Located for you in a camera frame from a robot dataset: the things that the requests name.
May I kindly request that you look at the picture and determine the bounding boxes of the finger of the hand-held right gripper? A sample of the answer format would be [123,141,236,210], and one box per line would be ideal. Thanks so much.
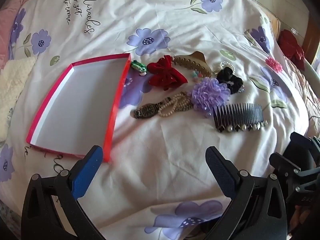
[284,131,320,171]
[269,152,302,180]

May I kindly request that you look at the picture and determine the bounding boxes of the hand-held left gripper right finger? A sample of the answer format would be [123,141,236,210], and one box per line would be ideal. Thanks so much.
[205,146,288,240]

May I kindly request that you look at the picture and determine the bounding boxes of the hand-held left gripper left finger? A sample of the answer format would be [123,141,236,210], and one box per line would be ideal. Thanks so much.
[21,145,104,240]

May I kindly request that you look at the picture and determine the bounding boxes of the black rhinestone hair comb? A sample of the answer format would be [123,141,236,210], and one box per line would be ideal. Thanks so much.
[212,102,268,133]

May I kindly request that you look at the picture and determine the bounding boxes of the red shallow cardboard box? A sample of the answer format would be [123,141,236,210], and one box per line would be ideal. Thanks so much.
[26,53,132,163]

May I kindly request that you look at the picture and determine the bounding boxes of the purple ruffled scrunchie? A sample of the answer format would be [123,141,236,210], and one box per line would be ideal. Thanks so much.
[187,77,231,118]

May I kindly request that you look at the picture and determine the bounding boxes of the cream pearl bracelet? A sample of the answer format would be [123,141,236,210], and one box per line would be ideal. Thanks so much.
[157,92,194,117]

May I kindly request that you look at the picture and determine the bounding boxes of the dark metal wristwatch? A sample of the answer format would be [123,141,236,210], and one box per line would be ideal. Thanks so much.
[130,97,175,119]

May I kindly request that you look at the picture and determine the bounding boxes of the black scrunchie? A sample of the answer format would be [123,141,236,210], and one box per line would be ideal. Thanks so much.
[216,66,244,95]

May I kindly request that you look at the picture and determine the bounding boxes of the white pearl hair tie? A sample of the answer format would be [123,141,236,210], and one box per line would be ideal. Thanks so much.
[212,61,237,77]

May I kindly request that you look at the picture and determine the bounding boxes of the beige claw hair clip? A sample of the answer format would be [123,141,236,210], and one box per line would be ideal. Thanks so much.
[173,51,212,78]

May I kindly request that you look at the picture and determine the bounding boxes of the red velvet hair bow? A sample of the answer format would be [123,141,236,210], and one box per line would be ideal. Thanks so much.
[147,55,188,91]

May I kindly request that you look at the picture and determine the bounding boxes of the person's right hand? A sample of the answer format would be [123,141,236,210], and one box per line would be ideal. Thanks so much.
[289,204,311,236]

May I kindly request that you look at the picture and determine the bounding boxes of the patterned beige quilt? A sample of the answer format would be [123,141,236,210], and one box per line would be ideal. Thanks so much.
[282,55,320,138]

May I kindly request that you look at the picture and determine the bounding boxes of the red cloth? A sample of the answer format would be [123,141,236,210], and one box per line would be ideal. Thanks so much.
[278,29,306,71]

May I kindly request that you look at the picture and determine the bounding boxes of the cream textured pillow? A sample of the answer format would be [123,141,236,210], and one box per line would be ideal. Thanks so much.
[0,56,37,143]

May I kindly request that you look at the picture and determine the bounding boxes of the floral white bed sheet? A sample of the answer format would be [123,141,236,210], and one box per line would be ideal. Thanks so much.
[0,0,309,240]

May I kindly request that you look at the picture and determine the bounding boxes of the pink blanket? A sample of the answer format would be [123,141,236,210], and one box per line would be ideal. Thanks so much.
[0,0,33,68]

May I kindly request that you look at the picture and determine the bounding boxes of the wooden bed frame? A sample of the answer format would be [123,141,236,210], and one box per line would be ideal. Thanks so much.
[269,11,320,64]

